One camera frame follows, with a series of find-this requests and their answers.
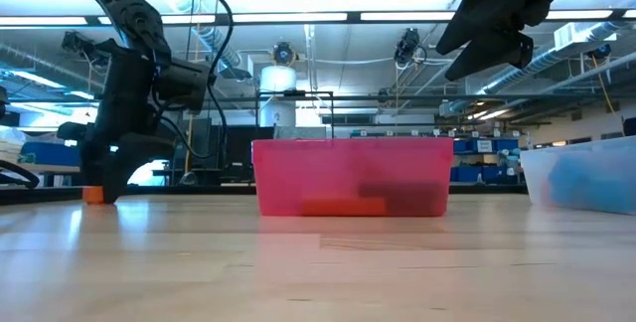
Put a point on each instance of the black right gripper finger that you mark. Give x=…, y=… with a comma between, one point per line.
x=507, y=48
x=482, y=16

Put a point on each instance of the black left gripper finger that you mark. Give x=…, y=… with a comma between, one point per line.
x=97, y=160
x=134, y=155

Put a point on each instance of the small orange block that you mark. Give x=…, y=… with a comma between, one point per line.
x=92, y=196

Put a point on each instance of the medium blue block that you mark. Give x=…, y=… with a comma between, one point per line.
x=596, y=183

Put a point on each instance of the blue drum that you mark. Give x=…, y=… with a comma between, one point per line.
x=49, y=155

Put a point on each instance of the background work table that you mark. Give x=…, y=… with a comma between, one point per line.
x=49, y=168

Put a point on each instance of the white bag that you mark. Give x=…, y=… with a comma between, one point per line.
x=45, y=137

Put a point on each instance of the white stacked boxes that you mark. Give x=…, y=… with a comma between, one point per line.
x=10, y=148

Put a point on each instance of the shelf rack with blue bins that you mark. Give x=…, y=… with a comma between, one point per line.
x=507, y=144

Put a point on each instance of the black equipment cabinet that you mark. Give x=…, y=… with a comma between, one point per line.
x=243, y=153

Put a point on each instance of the clear translucent plastic bin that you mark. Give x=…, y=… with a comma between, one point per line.
x=576, y=150

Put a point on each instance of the black monitor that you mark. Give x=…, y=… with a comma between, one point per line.
x=630, y=126

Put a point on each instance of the white cylindrical tank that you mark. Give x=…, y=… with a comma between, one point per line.
x=277, y=78

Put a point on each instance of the red translucent plastic bin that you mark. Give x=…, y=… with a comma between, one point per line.
x=308, y=168

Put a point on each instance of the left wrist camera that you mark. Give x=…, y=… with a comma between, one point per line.
x=186, y=86

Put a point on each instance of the flexible silver duct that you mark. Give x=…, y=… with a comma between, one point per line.
x=218, y=44

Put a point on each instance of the black metal stand frame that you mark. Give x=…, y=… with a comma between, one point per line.
x=293, y=93

